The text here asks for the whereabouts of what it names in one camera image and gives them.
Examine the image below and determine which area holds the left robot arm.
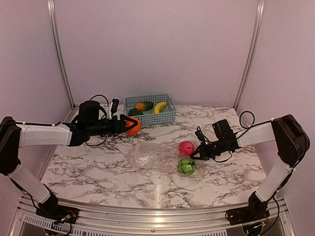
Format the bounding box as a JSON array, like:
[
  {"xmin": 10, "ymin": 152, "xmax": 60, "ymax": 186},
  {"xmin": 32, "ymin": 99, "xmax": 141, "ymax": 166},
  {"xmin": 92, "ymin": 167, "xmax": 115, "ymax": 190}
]
[{"xmin": 0, "ymin": 99, "xmax": 141, "ymax": 219}]

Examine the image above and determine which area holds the red fake apple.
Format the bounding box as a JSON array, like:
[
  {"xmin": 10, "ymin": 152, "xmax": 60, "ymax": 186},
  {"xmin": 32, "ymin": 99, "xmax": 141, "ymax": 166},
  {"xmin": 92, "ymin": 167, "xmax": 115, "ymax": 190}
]
[{"xmin": 178, "ymin": 141, "xmax": 195, "ymax": 156}]

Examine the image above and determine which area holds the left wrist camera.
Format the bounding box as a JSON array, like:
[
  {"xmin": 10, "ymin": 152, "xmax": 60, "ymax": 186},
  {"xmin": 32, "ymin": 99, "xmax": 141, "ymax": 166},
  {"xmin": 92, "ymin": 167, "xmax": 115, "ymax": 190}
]
[{"xmin": 108, "ymin": 99, "xmax": 120, "ymax": 119}]

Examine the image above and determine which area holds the green orange fake mango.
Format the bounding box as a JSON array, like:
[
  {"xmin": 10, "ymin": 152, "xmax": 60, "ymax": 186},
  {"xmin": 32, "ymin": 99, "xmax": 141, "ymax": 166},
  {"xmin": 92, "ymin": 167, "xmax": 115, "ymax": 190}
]
[{"xmin": 134, "ymin": 102, "xmax": 154, "ymax": 111}]

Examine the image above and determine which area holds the right aluminium frame post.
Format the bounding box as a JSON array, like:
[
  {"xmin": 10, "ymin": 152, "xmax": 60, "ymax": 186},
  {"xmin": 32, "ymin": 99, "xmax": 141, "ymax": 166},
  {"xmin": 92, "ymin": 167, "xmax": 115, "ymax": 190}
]
[{"xmin": 233, "ymin": 0, "xmax": 266, "ymax": 111}]

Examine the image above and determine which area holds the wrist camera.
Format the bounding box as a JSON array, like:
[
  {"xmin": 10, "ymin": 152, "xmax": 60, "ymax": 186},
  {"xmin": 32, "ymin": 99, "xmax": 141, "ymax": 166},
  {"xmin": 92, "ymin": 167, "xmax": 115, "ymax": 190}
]
[
  {"xmin": 108, "ymin": 99, "xmax": 120, "ymax": 119},
  {"xmin": 195, "ymin": 126, "xmax": 209, "ymax": 144}
]

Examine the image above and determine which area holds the orange fake orange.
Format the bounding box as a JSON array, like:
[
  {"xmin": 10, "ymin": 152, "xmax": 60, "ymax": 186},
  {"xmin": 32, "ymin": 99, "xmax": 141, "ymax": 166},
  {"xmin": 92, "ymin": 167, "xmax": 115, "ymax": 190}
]
[{"xmin": 125, "ymin": 117, "xmax": 141, "ymax": 136}]

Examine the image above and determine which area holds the front aluminium rail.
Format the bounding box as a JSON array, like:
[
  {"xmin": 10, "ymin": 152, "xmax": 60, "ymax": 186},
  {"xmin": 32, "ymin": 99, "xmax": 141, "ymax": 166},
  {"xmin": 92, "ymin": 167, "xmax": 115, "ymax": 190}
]
[{"xmin": 14, "ymin": 194, "xmax": 296, "ymax": 236}]

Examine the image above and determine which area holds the clear zip top bag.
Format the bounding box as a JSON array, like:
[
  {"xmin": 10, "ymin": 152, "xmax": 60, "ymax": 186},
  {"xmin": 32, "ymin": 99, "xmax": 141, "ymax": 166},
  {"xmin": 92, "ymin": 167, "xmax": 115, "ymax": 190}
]
[{"xmin": 126, "ymin": 142, "xmax": 202, "ymax": 177}]

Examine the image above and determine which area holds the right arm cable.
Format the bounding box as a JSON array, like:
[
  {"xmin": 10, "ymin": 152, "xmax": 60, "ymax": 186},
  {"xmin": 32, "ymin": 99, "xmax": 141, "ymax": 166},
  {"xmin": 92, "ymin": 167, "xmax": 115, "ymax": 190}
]
[{"xmin": 196, "ymin": 111, "xmax": 296, "ymax": 163}]

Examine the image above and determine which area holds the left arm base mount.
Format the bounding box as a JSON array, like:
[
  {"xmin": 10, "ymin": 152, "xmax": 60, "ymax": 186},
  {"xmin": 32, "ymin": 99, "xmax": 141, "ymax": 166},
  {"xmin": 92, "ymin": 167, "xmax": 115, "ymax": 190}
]
[{"xmin": 35, "ymin": 185, "xmax": 79, "ymax": 224}]

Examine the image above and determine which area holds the light blue plastic basket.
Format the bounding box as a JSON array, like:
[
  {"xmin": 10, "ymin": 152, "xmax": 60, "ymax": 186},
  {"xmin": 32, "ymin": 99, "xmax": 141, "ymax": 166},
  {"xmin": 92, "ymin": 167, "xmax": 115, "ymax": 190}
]
[{"xmin": 124, "ymin": 93, "xmax": 177, "ymax": 126}]

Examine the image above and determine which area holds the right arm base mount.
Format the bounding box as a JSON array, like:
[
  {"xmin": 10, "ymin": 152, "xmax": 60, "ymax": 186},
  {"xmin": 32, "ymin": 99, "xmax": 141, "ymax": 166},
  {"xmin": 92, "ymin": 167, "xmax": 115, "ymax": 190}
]
[{"xmin": 225, "ymin": 192, "xmax": 270, "ymax": 225}]

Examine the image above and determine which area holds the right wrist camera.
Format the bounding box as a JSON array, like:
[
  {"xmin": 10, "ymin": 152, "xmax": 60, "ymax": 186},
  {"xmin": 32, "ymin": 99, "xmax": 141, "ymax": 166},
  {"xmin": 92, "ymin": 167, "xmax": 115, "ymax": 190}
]
[{"xmin": 195, "ymin": 126, "xmax": 209, "ymax": 144}]

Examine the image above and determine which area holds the yellow fake banana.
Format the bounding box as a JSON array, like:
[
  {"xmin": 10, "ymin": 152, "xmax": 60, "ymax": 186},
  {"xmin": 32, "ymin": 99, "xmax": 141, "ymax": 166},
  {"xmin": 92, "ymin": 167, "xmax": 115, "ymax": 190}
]
[{"xmin": 153, "ymin": 102, "xmax": 167, "ymax": 114}]

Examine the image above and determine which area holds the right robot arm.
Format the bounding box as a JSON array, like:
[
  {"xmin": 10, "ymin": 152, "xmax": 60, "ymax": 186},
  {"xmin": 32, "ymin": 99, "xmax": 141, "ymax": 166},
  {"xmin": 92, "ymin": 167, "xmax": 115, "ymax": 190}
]
[{"xmin": 191, "ymin": 114, "xmax": 311, "ymax": 220}]

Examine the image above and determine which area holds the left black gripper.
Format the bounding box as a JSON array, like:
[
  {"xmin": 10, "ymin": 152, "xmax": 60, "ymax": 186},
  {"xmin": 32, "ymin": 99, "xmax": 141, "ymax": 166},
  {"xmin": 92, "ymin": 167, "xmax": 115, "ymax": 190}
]
[{"xmin": 87, "ymin": 114, "xmax": 137, "ymax": 137}]

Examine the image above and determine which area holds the aluminium frame post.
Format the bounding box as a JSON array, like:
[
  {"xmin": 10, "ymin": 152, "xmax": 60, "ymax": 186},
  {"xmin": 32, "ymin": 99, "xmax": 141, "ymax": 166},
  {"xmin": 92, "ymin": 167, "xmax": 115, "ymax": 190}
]
[
  {"xmin": 47, "ymin": 0, "xmax": 75, "ymax": 109},
  {"xmin": 233, "ymin": 0, "xmax": 266, "ymax": 111}
]

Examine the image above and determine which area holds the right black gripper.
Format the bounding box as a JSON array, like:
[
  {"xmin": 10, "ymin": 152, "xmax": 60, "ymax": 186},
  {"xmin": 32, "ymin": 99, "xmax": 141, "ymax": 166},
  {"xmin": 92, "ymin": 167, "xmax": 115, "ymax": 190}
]
[{"xmin": 190, "ymin": 138, "xmax": 230, "ymax": 160}]

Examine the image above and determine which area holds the green fake cabbage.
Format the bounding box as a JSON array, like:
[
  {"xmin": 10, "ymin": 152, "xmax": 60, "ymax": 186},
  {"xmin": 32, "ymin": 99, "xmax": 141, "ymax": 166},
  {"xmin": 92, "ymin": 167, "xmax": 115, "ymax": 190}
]
[{"xmin": 128, "ymin": 108, "xmax": 143, "ymax": 117}]

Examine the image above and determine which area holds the left aluminium frame post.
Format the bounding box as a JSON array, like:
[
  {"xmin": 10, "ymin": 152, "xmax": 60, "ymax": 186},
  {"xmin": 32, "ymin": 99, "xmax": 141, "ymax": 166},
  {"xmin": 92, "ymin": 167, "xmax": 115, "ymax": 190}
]
[{"xmin": 47, "ymin": 0, "xmax": 75, "ymax": 109}]

